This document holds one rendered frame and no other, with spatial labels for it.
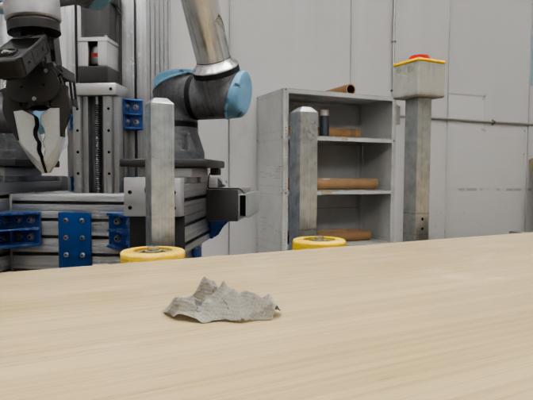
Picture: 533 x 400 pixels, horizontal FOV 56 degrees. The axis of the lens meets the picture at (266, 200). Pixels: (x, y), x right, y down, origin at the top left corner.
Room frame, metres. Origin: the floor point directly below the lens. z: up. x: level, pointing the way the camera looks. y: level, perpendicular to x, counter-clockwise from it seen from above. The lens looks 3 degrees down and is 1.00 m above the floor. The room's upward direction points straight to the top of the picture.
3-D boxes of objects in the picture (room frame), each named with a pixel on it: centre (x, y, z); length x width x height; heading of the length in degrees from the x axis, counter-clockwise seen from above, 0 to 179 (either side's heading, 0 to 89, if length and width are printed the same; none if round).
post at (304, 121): (0.86, -0.06, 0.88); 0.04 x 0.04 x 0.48; 27
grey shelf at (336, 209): (3.59, -0.42, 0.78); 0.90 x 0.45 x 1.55; 114
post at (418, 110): (0.98, -0.30, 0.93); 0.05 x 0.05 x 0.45; 27
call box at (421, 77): (0.98, -0.29, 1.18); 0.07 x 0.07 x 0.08; 27
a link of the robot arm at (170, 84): (1.34, 0.24, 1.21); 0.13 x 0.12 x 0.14; 68
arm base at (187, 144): (1.34, 0.24, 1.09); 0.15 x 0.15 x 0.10
